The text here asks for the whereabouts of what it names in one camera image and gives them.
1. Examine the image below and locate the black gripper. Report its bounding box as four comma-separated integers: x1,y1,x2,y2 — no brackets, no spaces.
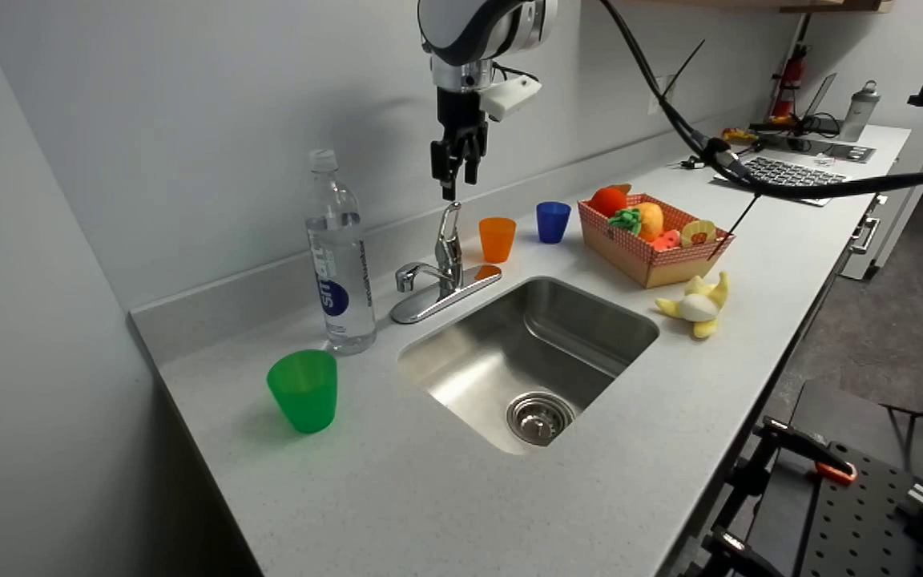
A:
429,90,486,200

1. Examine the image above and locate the chrome faucet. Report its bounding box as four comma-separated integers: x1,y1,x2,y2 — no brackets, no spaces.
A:
389,200,502,322

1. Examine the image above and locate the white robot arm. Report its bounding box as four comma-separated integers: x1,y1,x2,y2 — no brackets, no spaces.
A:
415,0,556,200

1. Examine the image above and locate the orange plastic cup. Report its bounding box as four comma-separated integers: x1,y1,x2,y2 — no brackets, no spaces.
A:
481,216,517,261

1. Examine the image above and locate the blue plastic cup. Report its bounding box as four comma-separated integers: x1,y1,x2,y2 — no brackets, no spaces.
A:
534,200,570,242

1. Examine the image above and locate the red toy fruit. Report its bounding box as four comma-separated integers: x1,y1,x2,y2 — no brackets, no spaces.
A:
589,184,631,216

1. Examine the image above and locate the clear water bottle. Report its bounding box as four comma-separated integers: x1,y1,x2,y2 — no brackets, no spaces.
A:
308,148,373,351

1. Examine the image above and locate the checkered toy food basket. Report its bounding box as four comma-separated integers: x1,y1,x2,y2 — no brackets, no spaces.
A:
581,192,735,289

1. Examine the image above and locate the stainless steel sink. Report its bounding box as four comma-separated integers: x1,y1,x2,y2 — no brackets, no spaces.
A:
401,277,659,456

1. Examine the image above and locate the green plastic cup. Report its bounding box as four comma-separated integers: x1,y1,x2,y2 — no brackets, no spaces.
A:
265,349,337,433

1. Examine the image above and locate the toy banana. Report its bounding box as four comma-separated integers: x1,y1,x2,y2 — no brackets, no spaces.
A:
654,274,729,338

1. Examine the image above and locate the laptop keyboard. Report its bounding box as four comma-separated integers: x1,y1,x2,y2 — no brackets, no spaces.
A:
719,155,838,205

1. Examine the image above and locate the red fire extinguisher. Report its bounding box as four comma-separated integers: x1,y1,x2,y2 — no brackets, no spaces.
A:
769,44,808,124

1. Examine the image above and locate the grey water bottle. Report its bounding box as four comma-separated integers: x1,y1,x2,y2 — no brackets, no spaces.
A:
838,81,878,139

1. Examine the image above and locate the black perforated cart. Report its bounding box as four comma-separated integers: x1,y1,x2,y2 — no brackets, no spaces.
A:
679,383,923,577

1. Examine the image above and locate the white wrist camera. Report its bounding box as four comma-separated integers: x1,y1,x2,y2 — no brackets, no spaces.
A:
481,67,542,122

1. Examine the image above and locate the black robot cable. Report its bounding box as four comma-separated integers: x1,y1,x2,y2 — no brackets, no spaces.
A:
595,0,923,200

